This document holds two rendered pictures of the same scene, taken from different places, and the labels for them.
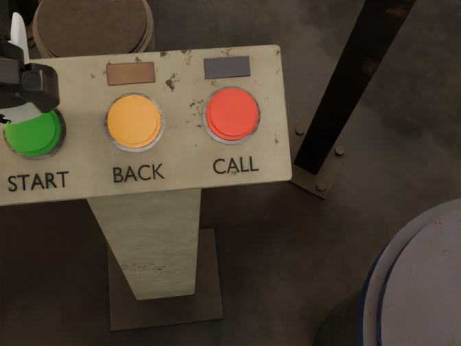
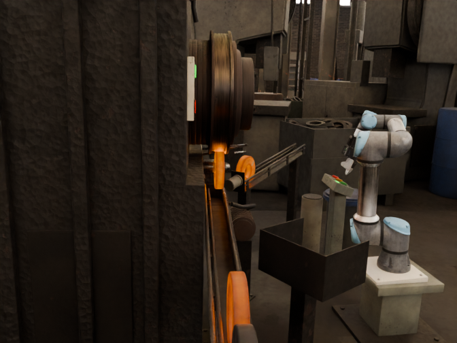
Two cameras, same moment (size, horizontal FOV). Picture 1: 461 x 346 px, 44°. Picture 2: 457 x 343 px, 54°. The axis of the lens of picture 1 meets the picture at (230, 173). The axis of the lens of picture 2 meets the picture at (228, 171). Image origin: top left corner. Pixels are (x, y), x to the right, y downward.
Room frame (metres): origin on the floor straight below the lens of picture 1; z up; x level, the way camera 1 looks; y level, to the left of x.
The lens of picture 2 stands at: (0.28, 2.66, 1.21)
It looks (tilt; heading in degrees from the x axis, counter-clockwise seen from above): 13 degrees down; 282
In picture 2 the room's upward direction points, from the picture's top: 2 degrees clockwise
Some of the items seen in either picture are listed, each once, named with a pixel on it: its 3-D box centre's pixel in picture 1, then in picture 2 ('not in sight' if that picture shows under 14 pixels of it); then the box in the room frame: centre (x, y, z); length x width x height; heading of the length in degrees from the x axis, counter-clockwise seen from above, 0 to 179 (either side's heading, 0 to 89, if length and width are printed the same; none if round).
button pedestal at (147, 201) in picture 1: (155, 228); (334, 229); (0.19, 0.08, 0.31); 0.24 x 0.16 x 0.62; 107
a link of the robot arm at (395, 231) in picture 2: not in sight; (394, 233); (-0.06, 0.57, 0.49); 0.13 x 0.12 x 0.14; 178
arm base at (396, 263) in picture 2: not in sight; (394, 256); (-0.08, 0.57, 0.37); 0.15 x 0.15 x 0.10
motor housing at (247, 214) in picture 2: not in sight; (239, 260); (0.66, 0.59, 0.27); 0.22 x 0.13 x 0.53; 107
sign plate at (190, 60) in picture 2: not in sight; (191, 87); (0.70, 1.30, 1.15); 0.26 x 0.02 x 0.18; 107
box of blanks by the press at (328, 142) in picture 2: not in sight; (335, 158); (0.17, -1.77, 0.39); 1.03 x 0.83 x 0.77; 32
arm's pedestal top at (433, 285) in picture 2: not in sight; (392, 274); (-0.08, 0.57, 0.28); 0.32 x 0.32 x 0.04; 23
